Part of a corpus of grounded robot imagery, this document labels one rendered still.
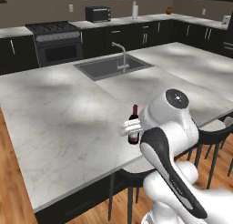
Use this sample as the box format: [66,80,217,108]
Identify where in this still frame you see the black stool with pale cushion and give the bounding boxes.
[218,111,233,178]
[107,157,160,224]
[174,118,233,190]

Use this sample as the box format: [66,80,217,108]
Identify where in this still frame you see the silver tap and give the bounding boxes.
[111,41,130,73]

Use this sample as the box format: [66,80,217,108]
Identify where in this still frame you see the white paper towel roll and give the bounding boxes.
[131,0,140,20]

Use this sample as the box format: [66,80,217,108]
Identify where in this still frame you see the dark red wine bottle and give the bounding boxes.
[127,104,141,146]

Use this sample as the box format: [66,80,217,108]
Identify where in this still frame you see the black stove with oven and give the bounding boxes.
[25,20,85,68]

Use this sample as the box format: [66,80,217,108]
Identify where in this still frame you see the grey steel sink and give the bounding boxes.
[74,53,155,82]

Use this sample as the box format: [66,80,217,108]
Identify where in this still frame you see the black island base cabinet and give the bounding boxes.
[34,169,145,224]

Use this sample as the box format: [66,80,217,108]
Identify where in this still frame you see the black toaster oven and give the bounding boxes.
[85,5,112,24]

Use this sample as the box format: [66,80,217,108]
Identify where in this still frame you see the black tall appliance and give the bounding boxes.
[222,20,233,60]

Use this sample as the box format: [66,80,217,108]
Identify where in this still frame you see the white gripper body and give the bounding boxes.
[119,118,143,137]

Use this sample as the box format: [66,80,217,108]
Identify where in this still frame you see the black base cupboard run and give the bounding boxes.
[169,19,228,56]
[81,19,175,60]
[0,34,40,76]

